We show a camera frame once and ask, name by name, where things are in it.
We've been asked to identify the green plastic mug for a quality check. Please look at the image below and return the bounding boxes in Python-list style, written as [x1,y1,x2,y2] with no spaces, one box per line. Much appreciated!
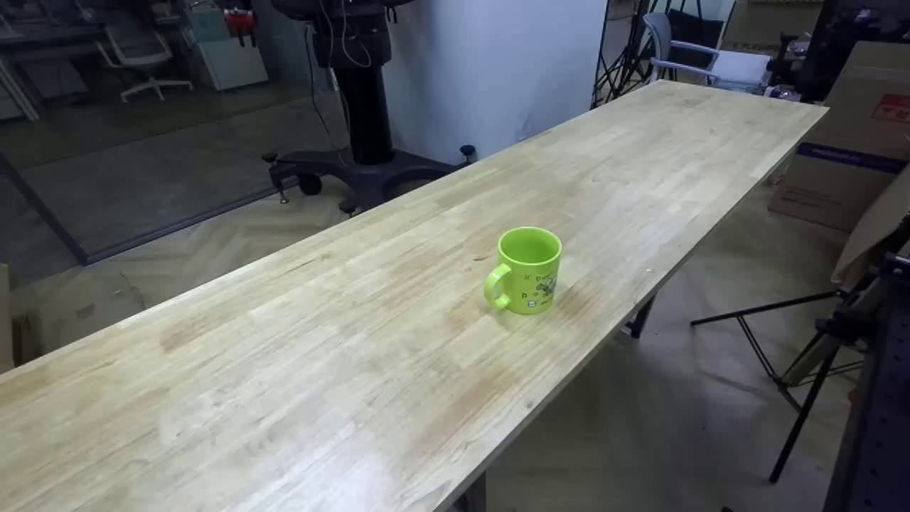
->
[484,223,566,317]

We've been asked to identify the black table leg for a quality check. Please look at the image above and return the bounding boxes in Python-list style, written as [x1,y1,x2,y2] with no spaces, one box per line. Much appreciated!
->
[622,293,659,341]

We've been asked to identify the black stand legs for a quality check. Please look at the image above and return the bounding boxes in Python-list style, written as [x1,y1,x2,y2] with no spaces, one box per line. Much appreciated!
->
[591,0,659,108]

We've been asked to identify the white cabinet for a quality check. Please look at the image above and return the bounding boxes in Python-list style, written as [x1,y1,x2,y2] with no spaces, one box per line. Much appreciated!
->
[182,0,269,93]

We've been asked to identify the small red object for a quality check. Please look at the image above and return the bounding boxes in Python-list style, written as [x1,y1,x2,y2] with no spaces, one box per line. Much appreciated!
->
[221,2,258,44]

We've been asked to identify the white chair with armrests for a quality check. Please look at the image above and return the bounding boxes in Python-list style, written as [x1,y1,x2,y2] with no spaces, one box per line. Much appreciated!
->
[642,7,775,95]

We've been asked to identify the black tripod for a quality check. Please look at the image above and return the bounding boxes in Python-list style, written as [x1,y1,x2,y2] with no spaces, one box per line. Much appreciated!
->
[689,215,910,487]

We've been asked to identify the white office chair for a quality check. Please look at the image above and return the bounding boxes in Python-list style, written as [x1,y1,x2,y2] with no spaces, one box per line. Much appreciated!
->
[94,20,197,104]

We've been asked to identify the closed cardboard box with label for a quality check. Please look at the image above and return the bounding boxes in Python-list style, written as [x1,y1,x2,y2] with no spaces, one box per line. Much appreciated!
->
[765,36,910,235]

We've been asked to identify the leaning cardboard sheet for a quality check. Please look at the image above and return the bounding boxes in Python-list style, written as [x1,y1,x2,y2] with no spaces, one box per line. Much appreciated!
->
[831,165,910,293]

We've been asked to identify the black equipment stack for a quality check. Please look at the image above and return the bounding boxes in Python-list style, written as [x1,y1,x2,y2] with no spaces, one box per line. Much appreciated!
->
[792,0,910,101]

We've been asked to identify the grey desk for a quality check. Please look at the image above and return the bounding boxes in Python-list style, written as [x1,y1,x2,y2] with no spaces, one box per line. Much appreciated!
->
[0,0,109,125]

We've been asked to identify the black robot pedestal with wheels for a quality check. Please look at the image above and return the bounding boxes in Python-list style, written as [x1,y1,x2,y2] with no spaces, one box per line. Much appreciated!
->
[262,63,480,215]

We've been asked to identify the black metal frame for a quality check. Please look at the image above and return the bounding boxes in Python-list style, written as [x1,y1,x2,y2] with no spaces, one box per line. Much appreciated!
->
[821,249,910,512]

